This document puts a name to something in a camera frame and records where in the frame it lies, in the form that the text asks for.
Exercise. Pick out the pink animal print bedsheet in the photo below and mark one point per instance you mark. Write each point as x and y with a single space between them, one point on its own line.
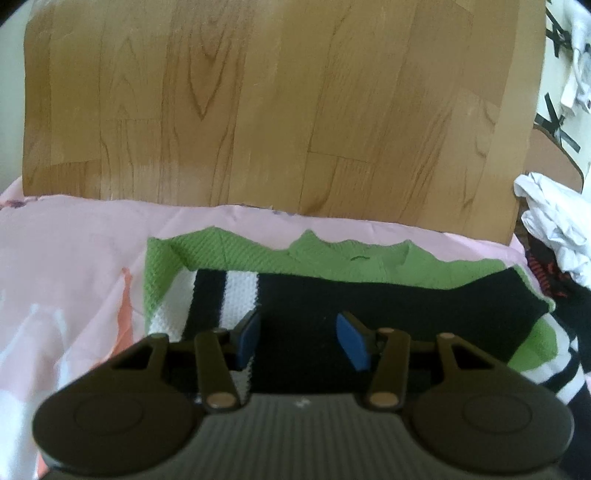
69 258

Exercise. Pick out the green black white knit sweater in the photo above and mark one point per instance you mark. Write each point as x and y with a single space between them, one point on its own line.
415 295

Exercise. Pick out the dark red striped garment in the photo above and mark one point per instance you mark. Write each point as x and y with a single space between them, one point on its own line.
549 272

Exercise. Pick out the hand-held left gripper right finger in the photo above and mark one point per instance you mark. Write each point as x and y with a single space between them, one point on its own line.
353 341

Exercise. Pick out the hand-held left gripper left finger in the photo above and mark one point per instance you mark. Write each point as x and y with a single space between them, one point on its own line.
247 339

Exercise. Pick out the white crumpled cloth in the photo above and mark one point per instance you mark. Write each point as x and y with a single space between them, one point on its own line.
561 217

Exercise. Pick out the brown wooden side table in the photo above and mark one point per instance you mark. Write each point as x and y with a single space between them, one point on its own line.
547 157

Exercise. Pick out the wooden headboard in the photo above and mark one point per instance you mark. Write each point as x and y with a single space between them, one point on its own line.
277 101

